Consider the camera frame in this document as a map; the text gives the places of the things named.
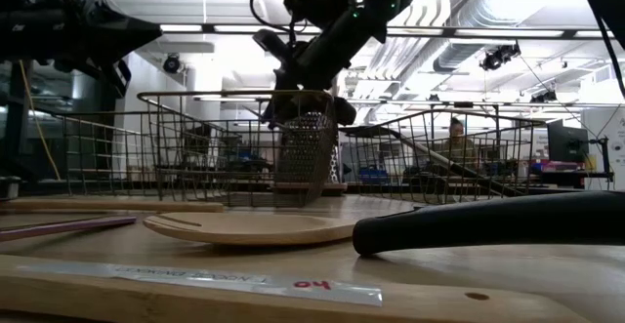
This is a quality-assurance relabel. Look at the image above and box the small grey box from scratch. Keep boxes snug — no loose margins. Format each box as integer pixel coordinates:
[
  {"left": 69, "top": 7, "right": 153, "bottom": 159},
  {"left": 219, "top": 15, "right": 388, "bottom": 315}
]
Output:
[{"left": 0, "top": 175, "right": 23, "bottom": 201}]

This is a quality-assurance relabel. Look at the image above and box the blue storage bin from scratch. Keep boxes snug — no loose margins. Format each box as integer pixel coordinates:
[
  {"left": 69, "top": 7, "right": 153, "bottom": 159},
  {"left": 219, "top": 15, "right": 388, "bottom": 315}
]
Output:
[{"left": 358, "top": 165, "right": 392, "bottom": 185}]

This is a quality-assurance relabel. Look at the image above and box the black monitor stand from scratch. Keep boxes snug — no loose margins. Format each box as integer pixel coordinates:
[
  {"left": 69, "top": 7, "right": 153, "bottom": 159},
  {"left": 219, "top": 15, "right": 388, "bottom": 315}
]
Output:
[{"left": 588, "top": 136, "right": 614, "bottom": 183}]

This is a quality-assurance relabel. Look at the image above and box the pink box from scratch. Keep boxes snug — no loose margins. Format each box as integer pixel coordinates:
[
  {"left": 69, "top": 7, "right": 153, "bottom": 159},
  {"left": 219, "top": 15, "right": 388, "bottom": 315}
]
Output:
[{"left": 540, "top": 160, "right": 581, "bottom": 173}]

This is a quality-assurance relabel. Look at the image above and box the black slotted spatula steel shaft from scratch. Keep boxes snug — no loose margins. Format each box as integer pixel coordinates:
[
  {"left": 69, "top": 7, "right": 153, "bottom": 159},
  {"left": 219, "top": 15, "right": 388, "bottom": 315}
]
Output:
[{"left": 340, "top": 124, "right": 524, "bottom": 197}]

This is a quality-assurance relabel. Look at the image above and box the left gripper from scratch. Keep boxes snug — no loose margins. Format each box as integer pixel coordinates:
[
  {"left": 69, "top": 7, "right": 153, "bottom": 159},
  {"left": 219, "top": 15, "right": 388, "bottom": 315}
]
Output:
[{"left": 46, "top": 0, "right": 163, "bottom": 101}]

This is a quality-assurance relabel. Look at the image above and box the long ceiling light bar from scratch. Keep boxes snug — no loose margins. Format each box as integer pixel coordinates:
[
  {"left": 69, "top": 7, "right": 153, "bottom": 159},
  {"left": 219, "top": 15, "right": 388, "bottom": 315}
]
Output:
[{"left": 160, "top": 21, "right": 625, "bottom": 40}]

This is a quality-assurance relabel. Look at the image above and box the iridescent knife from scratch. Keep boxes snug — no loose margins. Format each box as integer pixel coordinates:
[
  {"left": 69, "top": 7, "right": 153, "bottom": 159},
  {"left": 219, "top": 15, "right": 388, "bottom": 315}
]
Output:
[{"left": 0, "top": 215, "right": 138, "bottom": 244}]

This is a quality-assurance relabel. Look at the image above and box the wooden spoon head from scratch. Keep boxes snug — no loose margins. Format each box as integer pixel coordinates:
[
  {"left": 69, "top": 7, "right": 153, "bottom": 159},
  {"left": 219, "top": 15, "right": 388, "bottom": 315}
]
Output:
[{"left": 143, "top": 210, "right": 363, "bottom": 246}]

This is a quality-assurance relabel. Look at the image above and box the yellow extension cable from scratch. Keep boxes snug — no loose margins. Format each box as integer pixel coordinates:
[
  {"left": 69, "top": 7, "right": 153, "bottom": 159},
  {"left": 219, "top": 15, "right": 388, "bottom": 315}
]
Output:
[{"left": 18, "top": 59, "right": 63, "bottom": 182}]

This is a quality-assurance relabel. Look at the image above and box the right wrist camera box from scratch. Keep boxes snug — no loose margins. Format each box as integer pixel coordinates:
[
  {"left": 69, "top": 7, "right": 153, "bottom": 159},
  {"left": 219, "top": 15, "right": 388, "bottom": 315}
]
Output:
[{"left": 252, "top": 27, "right": 294, "bottom": 56}]

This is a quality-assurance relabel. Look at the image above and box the pink steel box grater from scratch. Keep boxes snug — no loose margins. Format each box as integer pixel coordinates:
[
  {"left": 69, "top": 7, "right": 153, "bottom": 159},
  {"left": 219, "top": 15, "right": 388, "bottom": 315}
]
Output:
[{"left": 271, "top": 110, "right": 349, "bottom": 198}]

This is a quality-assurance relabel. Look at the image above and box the black rubber handle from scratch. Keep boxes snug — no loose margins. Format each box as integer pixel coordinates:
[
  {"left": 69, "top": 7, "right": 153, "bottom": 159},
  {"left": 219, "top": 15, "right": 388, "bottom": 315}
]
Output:
[{"left": 351, "top": 189, "right": 625, "bottom": 259}]

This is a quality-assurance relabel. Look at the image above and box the white poster board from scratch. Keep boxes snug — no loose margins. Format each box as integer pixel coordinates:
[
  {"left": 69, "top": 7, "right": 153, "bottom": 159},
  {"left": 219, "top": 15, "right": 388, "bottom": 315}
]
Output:
[{"left": 580, "top": 106, "right": 625, "bottom": 192}]

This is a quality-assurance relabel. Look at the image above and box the black computer monitor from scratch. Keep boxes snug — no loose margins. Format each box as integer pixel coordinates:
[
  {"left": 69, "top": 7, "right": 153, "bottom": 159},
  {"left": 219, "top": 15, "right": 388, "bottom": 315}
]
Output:
[{"left": 546, "top": 119, "right": 591, "bottom": 164}]

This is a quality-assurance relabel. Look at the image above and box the person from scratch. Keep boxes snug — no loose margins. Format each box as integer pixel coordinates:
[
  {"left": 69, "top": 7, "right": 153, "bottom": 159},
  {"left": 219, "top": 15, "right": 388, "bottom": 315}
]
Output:
[{"left": 444, "top": 116, "right": 479, "bottom": 168}]

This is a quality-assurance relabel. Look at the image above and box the small black ceiling device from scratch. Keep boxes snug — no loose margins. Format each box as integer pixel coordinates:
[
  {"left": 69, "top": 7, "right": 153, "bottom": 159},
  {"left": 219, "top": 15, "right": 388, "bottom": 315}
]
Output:
[{"left": 529, "top": 90, "right": 559, "bottom": 104}]

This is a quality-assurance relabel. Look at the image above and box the gold wire basket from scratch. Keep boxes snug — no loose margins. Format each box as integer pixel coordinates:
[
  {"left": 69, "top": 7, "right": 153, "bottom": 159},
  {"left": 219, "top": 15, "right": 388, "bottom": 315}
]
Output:
[
  {"left": 137, "top": 89, "right": 342, "bottom": 208},
  {"left": 51, "top": 109, "right": 165, "bottom": 198},
  {"left": 340, "top": 107, "right": 547, "bottom": 206}
]

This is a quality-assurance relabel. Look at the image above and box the black ceiling spotlight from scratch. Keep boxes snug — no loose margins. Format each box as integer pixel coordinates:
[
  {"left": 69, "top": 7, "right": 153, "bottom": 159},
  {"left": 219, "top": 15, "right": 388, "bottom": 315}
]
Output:
[{"left": 162, "top": 53, "right": 183, "bottom": 75}]

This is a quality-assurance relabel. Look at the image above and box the black hanging ceiling device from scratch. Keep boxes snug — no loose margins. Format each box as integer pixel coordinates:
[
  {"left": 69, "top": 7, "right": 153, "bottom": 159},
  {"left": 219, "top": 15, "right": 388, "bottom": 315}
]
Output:
[{"left": 479, "top": 41, "right": 522, "bottom": 72}]

